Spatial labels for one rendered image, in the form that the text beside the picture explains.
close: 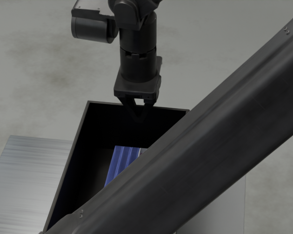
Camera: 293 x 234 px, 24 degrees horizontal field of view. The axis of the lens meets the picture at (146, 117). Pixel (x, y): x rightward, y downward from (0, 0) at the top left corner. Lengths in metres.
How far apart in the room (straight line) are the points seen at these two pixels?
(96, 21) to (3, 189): 0.36
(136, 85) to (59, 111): 1.62
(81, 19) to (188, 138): 0.58
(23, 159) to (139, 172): 0.78
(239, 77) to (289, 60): 0.04
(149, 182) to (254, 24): 2.76
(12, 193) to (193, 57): 1.86
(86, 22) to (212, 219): 0.39
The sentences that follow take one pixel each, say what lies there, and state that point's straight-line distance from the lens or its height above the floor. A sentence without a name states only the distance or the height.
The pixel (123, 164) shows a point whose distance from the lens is 1.11.
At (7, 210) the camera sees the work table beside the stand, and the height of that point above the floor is 0.80.
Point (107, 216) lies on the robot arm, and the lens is 0.50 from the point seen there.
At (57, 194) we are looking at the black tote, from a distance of 0.98.
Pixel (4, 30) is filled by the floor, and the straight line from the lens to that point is 3.21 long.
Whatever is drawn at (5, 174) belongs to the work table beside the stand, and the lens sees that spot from 1.24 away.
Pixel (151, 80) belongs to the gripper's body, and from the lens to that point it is 1.06.
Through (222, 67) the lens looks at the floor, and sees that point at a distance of 2.90.
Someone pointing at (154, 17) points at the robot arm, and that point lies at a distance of 1.02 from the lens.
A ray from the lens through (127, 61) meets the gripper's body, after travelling 1.04.
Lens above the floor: 1.64
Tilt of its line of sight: 39 degrees down
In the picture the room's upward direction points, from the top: straight up
